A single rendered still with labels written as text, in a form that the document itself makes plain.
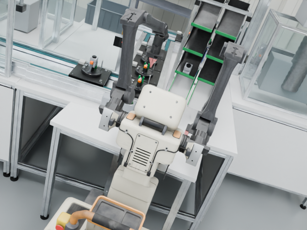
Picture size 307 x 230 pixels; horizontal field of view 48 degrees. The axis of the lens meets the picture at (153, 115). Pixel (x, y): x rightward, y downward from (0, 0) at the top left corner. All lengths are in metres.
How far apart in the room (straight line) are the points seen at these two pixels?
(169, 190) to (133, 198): 1.34
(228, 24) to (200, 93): 0.48
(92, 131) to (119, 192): 0.44
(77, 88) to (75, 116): 0.24
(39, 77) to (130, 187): 1.02
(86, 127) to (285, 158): 1.90
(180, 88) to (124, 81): 0.76
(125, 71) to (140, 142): 0.35
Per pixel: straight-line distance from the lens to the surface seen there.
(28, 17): 3.09
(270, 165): 3.35
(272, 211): 3.50
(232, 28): 2.22
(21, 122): 2.56
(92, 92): 2.30
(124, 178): 1.75
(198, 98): 2.36
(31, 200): 2.79
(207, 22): 2.19
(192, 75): 2.26
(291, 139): 3.21
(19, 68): 2.45
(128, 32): 1.59
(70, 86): 2.33
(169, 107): 1.51
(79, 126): 2.08
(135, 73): 2.59
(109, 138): 2.04
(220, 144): 2.34
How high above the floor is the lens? 2.08
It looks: 31 degrees down
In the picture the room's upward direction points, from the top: 18 degrees clockwise
